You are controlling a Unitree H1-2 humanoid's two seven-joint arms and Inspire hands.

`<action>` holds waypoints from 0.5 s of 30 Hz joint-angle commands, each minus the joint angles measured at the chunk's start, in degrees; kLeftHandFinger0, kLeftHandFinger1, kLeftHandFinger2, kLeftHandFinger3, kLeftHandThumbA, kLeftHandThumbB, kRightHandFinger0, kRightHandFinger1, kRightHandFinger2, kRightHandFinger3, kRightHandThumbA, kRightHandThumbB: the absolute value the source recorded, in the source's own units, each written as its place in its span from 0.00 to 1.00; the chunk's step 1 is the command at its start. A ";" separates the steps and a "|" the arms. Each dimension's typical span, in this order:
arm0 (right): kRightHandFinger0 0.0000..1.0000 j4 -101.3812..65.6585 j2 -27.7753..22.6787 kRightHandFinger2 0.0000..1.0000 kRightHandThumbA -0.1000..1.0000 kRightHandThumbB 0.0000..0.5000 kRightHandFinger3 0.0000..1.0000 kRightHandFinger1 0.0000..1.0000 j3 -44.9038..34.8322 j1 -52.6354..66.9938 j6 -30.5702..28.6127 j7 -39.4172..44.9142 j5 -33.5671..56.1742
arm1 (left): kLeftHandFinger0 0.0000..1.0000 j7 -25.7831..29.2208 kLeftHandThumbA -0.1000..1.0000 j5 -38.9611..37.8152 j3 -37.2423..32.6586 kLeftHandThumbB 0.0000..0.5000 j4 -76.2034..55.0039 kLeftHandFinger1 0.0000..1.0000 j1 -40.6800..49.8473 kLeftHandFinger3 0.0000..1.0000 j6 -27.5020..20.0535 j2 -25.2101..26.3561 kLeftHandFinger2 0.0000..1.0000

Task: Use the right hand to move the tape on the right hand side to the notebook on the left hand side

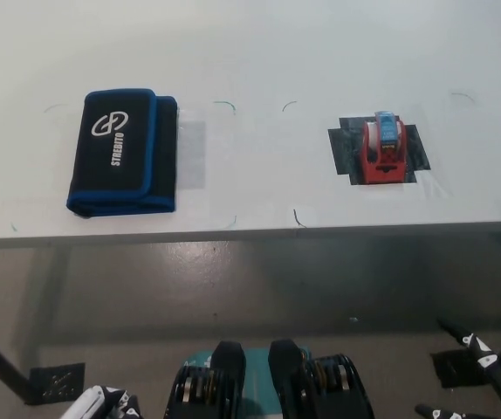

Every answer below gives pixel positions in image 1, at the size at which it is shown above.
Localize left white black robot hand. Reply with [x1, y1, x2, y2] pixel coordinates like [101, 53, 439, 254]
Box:
[60, 383, 141, 419]

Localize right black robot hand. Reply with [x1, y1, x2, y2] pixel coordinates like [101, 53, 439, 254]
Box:
[414, 320, 501, 419]

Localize red tape dispenser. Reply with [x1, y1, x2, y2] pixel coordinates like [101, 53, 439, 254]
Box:
[360, 109, 408, 184]

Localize black tape patch on table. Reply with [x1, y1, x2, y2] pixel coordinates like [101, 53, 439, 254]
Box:
[327, 115, 433, 188]

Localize black notebook pouch blue trim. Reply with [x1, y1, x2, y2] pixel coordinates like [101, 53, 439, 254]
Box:
[65, 88, 179, 218]

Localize clear tape patch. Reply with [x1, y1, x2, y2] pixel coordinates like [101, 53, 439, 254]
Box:
[175, 113, 208, 189]

